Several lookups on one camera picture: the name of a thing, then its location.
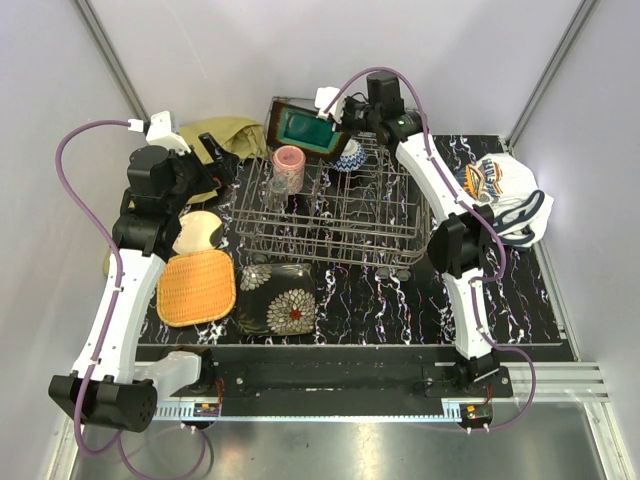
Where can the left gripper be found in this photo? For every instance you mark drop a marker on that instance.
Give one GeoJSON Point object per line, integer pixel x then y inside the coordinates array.
{"type": "Point", "coordinates": [224, 169]}

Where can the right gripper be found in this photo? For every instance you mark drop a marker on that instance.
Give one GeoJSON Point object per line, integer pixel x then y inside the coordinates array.
{"type": "Point", "coordinates": [349, 102]}

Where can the red patterned bowl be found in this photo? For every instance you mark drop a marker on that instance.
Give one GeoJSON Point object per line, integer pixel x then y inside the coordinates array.
{"type": "Point", "coordinates": [352, 157]}

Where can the teal square ceramic dish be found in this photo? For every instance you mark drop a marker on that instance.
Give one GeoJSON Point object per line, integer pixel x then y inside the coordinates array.
{"type": "Point", "coordinates": [291, 125]}

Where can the pink skull pattern mug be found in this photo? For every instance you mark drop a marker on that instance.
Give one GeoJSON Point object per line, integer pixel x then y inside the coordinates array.
{"type": "Point", "coordinates": [289, 163]}

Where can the clear drinking glass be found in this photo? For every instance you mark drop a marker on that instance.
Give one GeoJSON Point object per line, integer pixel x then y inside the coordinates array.
{"type": "Point", "coordinates": [276, 197]}

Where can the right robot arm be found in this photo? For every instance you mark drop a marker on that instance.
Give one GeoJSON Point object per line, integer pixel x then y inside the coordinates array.
{"type": "Point", "coordinates": [464, 229]}

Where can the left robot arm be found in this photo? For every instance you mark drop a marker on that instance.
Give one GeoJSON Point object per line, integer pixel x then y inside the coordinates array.
{"type": "Point", "coordinates": [104, 388]}

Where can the olive green cloth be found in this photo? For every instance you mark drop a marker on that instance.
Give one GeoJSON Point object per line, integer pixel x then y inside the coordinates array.
{"type": "Point", "coordinates": [238, 135]}

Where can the cream round floral plate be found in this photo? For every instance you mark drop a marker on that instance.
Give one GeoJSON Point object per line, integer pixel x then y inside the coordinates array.
{"type": "Point", "coordinates": [200, 231]}

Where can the woven bamboo basket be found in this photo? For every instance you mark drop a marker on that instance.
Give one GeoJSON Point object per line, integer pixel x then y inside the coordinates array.
{"type": "Point", "coordinates": [196, 288]}

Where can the black floral square plate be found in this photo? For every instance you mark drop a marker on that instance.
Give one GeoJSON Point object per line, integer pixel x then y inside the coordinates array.
{"type": "Point", "coordinates": [276, 299]}

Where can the white printed t-shirt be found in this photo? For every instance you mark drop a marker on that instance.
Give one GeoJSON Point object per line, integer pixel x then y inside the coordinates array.
{"type": "Point", "coordinates": [521, 209]}

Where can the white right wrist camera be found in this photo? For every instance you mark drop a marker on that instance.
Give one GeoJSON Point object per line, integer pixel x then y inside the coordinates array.
{"type": "Point", "coordinates": [329, 102]}

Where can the grey wire dish rack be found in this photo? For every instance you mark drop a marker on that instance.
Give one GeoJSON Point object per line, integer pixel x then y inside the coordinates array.
{"type": "Point", "coordinates": [375, 215]}

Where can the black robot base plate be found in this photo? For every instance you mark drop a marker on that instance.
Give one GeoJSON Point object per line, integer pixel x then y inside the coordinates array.
{"type": "Point", "coordinates": [296, 383]}

